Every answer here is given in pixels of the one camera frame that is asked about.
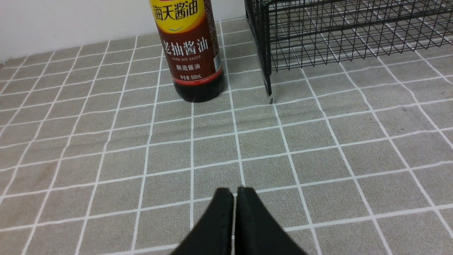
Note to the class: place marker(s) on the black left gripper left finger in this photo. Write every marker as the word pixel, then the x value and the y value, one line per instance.
pixel 213 233

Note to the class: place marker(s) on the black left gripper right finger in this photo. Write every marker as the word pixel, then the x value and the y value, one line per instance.
pixel 256 231

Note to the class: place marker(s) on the dark soy sauce bottle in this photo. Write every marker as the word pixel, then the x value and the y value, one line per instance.
pixel 188 36

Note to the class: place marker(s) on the black wire mesh shelf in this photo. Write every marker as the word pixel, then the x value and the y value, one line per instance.
pixel 301 33

